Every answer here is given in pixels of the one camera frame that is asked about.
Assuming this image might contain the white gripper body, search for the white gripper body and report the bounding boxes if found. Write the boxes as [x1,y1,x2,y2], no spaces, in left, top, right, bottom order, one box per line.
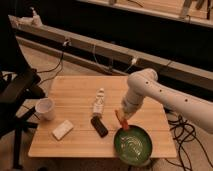
[121,92,144,120]

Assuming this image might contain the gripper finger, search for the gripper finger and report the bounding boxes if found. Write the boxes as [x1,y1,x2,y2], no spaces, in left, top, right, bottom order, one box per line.
[123,118,129,125]
[115,110,122,122]

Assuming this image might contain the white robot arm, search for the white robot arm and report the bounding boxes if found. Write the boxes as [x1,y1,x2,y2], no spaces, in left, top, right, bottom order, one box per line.
[116,68,213,134]

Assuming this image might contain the green ceramic bowl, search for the green ceramic bowl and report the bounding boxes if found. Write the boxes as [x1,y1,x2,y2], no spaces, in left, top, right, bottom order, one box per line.
[114,125,153,166]

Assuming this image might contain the black rectangular block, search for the black rectangular block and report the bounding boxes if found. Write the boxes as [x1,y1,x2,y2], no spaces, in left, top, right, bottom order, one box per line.
[91,116,108,138]

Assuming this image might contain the white rectangular sponge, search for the white rectangular sponge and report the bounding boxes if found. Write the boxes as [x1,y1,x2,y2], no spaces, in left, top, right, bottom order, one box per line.
[52,120,74,140]

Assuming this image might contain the white cup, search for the white cup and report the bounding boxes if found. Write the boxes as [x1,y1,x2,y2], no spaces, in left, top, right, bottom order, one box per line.
[35,98,55,121]

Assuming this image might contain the black chair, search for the black chair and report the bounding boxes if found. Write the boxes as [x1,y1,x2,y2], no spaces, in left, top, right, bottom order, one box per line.
[0,17,45,170]

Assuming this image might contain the grey metal rail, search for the grey metal rail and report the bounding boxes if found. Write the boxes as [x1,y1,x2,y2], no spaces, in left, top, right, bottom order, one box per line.
[9,16,213,91]

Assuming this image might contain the black floor cables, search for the black floor cables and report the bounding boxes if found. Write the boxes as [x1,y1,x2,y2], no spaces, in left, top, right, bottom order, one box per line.
[164,111,213,171]

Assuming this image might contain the black hanging cable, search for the black hanging cable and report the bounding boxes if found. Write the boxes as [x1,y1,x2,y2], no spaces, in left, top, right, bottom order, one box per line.
[35,39,72,84]

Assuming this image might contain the white object on rail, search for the white object on rail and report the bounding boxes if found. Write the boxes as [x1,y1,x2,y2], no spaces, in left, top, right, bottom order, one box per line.
[18,7,43,27]

